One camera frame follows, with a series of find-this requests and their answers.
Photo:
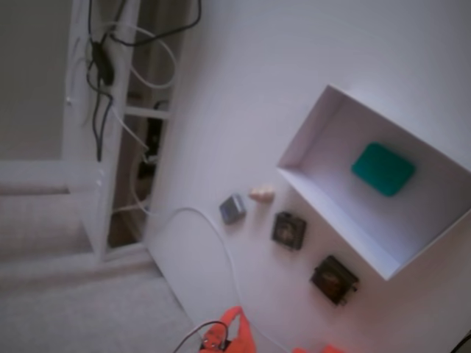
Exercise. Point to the black square case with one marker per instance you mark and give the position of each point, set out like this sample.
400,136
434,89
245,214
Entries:
334,280
289,231

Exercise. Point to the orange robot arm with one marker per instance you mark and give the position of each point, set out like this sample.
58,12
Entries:
316,349

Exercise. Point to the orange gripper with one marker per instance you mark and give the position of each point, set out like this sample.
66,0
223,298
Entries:
244,331

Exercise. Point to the white cardboard bin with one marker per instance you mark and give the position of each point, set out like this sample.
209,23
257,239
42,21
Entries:
331,206

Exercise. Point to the cream bear figurine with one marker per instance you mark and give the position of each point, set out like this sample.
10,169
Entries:
262,193

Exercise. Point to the green rounded box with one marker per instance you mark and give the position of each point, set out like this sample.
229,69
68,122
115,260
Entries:
382,170

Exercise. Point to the gray rounded box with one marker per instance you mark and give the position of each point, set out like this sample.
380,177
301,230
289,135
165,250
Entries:
232,209

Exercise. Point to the white metal frame rack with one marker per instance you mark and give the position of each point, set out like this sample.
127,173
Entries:
79,147

